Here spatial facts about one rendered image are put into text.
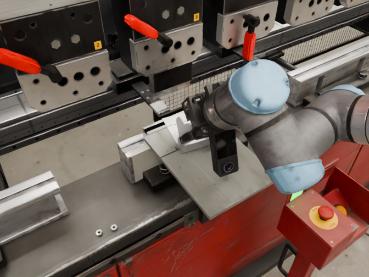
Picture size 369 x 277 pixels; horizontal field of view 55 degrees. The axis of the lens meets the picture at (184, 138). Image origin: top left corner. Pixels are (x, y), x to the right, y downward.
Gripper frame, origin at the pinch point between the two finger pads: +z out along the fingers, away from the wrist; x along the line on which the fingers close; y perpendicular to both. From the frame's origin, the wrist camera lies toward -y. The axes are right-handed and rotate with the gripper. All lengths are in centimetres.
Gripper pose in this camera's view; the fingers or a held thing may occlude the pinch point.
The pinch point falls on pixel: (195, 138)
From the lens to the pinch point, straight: 80.0
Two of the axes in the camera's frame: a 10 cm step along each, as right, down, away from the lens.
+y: -3.1, -9.5, 0.7
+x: -9.2, 2.7, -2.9
